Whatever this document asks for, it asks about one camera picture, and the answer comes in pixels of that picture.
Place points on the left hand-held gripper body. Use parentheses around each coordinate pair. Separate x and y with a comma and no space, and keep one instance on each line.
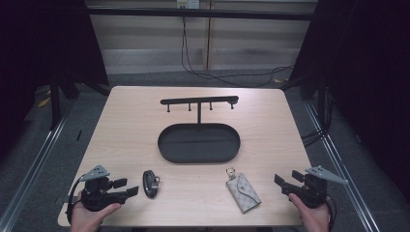
(96,193)

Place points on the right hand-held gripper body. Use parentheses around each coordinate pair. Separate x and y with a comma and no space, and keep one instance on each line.
(309,191)

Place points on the black car key fob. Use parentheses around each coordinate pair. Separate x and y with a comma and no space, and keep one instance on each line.
(150,184)

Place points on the beige patterned key pouch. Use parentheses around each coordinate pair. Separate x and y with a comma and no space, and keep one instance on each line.
(243,192)

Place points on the black key rack with tray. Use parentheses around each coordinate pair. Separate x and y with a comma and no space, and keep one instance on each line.
(199,143)

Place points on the person's right hand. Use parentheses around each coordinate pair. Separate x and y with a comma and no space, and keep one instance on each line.
(311,217)

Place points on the person's left hand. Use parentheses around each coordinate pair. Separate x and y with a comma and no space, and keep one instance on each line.
(87,217)

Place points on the grey tape strip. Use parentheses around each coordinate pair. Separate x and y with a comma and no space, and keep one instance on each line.
(61,200)

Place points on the black stand leg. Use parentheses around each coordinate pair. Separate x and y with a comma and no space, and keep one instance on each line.
(54,103)

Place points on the yellow floor tape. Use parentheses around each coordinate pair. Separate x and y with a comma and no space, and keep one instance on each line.
(43,102)

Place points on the dark curtain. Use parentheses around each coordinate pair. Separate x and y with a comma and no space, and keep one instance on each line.
(38,42)
(370,64)

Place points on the metal floor rail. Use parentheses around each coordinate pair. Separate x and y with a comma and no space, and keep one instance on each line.
(341,161)
(29,174)

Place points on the black horizontal frame bar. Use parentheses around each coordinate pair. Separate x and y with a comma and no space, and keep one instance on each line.
(199,13)

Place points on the white wall socket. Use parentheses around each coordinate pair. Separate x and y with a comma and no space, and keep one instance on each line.
(188,3)

